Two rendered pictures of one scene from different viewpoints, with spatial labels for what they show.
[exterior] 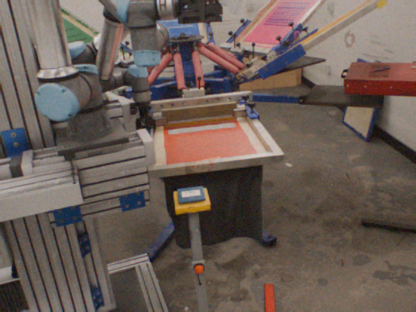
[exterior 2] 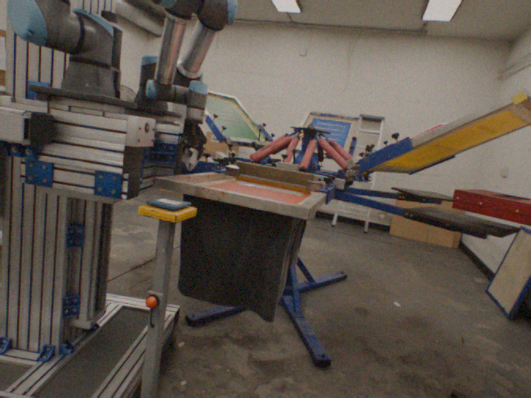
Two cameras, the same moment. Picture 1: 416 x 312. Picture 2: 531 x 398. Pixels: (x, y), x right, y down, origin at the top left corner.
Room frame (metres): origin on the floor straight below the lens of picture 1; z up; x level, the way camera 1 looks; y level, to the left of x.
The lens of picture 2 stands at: (0.46, -0.58, 1.22)
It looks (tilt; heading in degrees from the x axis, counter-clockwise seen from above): 10 degrees down; 20
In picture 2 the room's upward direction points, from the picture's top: 9 degrees clockwise
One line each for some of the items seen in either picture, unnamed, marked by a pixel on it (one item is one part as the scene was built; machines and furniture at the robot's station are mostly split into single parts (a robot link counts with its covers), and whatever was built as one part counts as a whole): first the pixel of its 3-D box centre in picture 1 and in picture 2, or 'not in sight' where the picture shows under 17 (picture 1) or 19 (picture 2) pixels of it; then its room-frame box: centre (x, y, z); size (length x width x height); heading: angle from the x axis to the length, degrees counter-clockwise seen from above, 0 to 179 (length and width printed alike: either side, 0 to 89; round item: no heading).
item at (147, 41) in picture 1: (146, 44); not in sight; (1.17, 0.15, 1.56); 0.11 x 0.08 x 0.11; 172
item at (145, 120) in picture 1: (144, 114); (191, 134); (1.73, 0.27, 1.18); 0.09 x 0.08 x 0.12; 5
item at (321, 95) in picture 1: (277, 96); (382, 205); (2.71, -0.50, 0.91); 1.34 x 0.40 x 0.08; 65
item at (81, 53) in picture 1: (74, 59); (156, 70); (1.80, 0.54, 1.42); 0.13 x 0.12 x 0.14; 141
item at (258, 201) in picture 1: (216, 206); (228, 257); (1.65, -0.01, 0.74); 0.45 x 0.03 x 0.43; 95
